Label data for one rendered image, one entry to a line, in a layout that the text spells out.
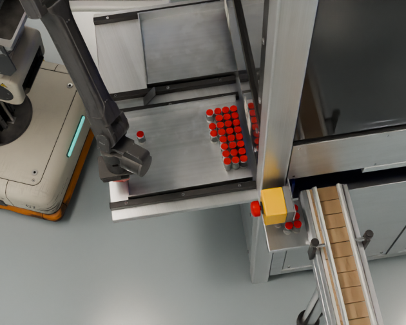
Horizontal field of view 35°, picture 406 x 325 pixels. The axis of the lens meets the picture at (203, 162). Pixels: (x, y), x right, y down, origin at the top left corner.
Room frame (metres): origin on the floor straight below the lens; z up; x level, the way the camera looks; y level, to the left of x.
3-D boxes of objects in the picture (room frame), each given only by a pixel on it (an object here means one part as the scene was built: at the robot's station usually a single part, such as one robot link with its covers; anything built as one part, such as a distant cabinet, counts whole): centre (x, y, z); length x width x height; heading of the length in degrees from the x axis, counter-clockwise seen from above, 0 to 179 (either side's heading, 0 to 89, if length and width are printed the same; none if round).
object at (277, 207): (0.56, -0.17, 0.99); 0.08 x 0.07 x 0.07; 92
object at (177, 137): (0.80, 0.05, 0.90); 0.34 x 0.26 x 0.04; 93
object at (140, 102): (0.96, 0.18, 0.91); 0.14 x 0.03 x 0.06; 92
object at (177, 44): (1.14, -0.03, 0.90); 0.34 x 0.26 x 0.04; 92
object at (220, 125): (0.81, -0.06, 0.90); 0.18 x 0.02 x 0.05; 3
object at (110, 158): (0.72, 0.22, 1.08); 0.07 x 0.06 x 0.07; 56
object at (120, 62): (0.97, 0.04, 0.87); 0.70 x 0.48 x 0.02; 2
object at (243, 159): (0.81, -0.11, 0.90); 0.18 x 0.02 x 0.05; 3
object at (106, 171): (0.72, 0.22, 1.02); 0.10 x 0.07 x 0.07; 93
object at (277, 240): (0.55, -0.21, 0.87); 0.14 x 0.13 x 0.02; 92
